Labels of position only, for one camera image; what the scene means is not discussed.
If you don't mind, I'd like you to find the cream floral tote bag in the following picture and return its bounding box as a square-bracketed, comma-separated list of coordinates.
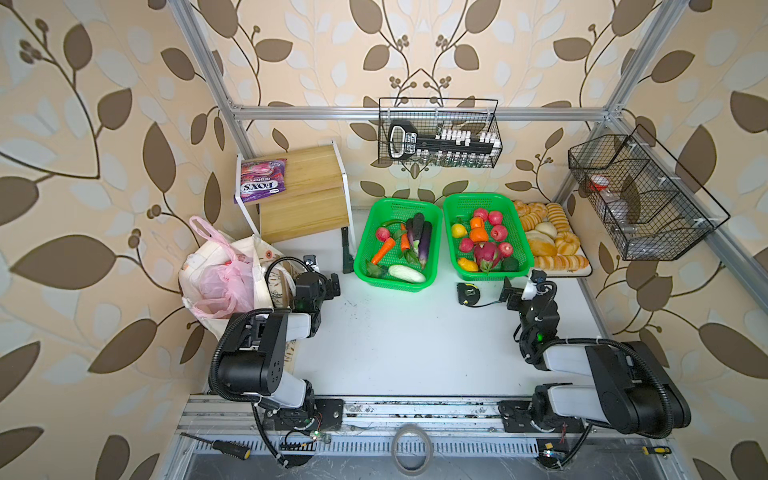
[194, 235, 297, 339]

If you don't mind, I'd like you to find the pink plastic bag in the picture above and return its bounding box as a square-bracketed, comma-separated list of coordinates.
[178, 216, 255, 320]

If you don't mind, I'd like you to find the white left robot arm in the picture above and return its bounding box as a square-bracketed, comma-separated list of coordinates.
[208, 255, 341, 421]

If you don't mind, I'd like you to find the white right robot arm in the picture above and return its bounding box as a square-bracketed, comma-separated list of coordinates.
[499, 270, 692, 439]

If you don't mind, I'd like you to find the dark green avocado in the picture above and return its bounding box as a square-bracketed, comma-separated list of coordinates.
[501, 256, 520, 272]

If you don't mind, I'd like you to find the bread tray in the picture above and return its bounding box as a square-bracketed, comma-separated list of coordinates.
[514, 200, 592, 278]

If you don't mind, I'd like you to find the black yellow tape measure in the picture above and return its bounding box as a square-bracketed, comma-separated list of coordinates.
[456, 283, 499, 308]

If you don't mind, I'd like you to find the pink dragon fruit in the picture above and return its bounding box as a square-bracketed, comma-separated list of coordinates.
[473, 242, 502, 272]

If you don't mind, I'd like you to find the orange carrot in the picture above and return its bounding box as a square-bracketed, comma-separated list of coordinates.
[371, 237, 396, 265]

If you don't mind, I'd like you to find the white wooden shelf rack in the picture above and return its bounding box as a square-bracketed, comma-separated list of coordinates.
[234, 141, 354, 244]

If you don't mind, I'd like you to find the white cucumber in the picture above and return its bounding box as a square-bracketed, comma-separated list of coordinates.
[388, 265, 426, 284]

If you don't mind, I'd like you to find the red apple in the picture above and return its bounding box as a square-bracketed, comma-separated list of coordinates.
[490, 224, 508, 243]

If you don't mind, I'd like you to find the green vegetable basket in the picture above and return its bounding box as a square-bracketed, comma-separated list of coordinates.
[354, 198, 442, 292]

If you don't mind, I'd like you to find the orange tangerine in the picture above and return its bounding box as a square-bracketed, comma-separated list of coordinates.
[469, 228, 489, 244]

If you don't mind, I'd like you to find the yellow lemon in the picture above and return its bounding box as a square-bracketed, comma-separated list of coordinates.
[451, 223, 468, 239]

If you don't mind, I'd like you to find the purple eggplant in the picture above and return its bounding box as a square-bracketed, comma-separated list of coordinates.
[405, 212, 433, 269]

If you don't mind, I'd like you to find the purple fox's candy bag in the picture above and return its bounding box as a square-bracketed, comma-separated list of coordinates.
[237, 159, 286, 203]

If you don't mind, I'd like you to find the green fruit basket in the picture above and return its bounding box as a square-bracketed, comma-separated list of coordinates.
[443, 193, 534, 282]

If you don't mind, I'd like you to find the black white tool set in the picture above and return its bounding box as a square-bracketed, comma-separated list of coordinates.
[384, 120, 502, 162]

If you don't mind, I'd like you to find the black wire side basket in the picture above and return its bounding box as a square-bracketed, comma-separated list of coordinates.
[568, 125, 731, 261]

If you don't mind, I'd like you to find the yellow handled screwdriver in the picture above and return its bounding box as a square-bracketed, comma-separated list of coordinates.
[180, 432, 251, 461]

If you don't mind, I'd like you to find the black wire wall basket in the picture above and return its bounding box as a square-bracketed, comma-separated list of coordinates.
[377, 96, 503, 169]

